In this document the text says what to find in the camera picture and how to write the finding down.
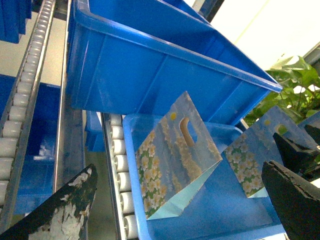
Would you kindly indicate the green potted plant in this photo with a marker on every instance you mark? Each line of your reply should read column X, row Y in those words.
column 300, row 94

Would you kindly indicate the large blue plastic crate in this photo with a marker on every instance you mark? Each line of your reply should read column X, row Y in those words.
column 139, row 56

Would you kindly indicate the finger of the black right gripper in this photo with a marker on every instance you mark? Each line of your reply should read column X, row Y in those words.
column 297, row 158
column 314, row 132

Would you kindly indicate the flower gift bag side-on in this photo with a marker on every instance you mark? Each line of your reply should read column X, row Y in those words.
column 247, row 154

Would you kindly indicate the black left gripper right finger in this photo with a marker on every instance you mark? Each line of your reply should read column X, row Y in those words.
column 295, row 200

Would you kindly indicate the blue plastic tray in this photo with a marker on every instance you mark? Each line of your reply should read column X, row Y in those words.
column 219, row 211

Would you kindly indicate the white roller conveyor track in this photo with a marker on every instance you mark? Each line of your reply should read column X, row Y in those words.
column 16, row 120

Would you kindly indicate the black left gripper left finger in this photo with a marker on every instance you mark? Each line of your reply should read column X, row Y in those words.
column 64, row 215

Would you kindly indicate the flower gift bag with robots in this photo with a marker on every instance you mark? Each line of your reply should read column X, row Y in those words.
column 175, row 160

